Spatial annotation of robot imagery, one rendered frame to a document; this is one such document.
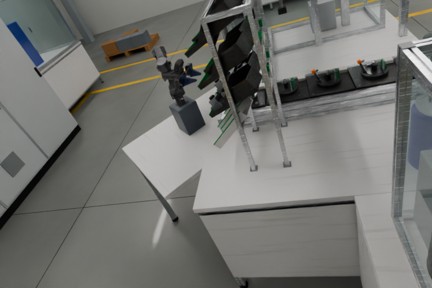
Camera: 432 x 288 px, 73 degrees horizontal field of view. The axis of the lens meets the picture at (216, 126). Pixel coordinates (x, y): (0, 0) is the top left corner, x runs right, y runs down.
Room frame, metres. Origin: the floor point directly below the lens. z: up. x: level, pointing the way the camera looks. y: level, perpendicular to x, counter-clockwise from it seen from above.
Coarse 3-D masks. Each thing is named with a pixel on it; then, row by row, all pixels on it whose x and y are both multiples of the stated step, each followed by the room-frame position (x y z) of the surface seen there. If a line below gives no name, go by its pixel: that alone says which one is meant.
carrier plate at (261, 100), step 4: (256, 92) 1.63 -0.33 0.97; (260, 92) 1.61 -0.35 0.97; (264, 92) 1.59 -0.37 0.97; (260, 96) 1.56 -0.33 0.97; (264, 96) 1.54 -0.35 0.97; (256, 100) 1.53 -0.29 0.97; (260, 100) 1.52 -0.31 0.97; (264, 100) 1.50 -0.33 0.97; (252, 104) 1.51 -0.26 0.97; (256, 104) 1.49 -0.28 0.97; (260, 104) 1.47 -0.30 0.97; (264, 104) 1.46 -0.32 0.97; (252, 108) 1.48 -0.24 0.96
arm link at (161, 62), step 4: (156, 60) 1.49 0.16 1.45; (160, 60) 1.48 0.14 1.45; (164, 60) 1.47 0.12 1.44; (168, 60) 1.57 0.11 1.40; (160, 64) 1.45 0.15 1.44; (164, 64) 1.45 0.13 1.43; (168, 64) 1.49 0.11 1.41; (160, 68) 1.47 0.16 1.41; (164, 68) 1.46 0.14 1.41; (168, 68) 1.48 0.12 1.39
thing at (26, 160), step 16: (0, 112) 3.41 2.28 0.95; (0, 128) 3.29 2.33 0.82; (16, 128) 3.43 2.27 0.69; (0, 144) 3.16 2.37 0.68; (16, 144) 3.30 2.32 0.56; (32, 144) 3.45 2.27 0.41; (0, 160) 3.04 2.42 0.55; (16, 160) 3.16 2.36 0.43; (32, 160) 3.31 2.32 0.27; (0, 176) 2.92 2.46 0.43; (16, 176) 3.04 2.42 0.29; (32, 176) 3.17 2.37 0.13; (0, 192) 2.80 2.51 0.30; (16, 192) 2.91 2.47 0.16; (16, 208) 2.82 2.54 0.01
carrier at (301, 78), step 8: (288, 80) 1.56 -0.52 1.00; (296, 80) 1.58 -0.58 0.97; (304, 80) 1.54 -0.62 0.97; (280, 88) 1.53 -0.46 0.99; (288, 88) 1.50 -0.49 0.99; (296, 88) 1.46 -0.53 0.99; (304, 88) 1.46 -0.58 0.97; (280, 96) 1.47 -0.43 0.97; (288, 96) 1.44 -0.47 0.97; (296, 96) 1.41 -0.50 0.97; (304, 96) 1.38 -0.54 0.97
